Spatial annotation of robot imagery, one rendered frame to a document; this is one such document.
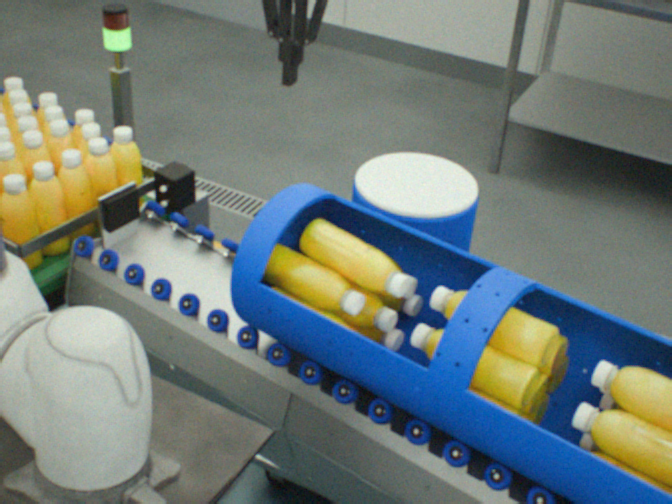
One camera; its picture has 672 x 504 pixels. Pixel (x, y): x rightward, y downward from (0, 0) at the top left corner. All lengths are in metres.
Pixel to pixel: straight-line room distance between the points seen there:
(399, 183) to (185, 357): 0.62
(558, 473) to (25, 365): 0.75
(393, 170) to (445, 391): 0.82
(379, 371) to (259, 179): 2.71
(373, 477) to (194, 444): 0.35
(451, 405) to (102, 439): 0.52
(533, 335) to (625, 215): 2.81
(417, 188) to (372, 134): 2.51
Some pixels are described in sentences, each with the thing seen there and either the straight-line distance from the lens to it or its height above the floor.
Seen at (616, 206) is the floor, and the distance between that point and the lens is 4.27.
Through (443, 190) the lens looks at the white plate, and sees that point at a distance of 2.06.
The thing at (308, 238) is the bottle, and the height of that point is 1.18.
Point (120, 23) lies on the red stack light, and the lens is 2.36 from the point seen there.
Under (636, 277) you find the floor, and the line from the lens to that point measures 3.82.
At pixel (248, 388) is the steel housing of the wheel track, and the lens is 1.75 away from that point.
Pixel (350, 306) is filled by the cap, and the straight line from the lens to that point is 1.55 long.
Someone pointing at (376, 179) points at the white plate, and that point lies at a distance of 2.08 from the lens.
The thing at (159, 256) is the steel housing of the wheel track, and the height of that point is 0.93.
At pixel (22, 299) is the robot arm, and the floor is 1.28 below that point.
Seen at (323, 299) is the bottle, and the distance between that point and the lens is 1.56.
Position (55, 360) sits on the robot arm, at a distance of 1.21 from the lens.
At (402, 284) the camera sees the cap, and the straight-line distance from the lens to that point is 1.54.
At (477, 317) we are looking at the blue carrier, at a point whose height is 1.21.
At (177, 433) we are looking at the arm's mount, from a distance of 1.47.
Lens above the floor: 2.06
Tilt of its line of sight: 34 degrees down
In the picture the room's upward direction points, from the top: 4 degrees clockwise
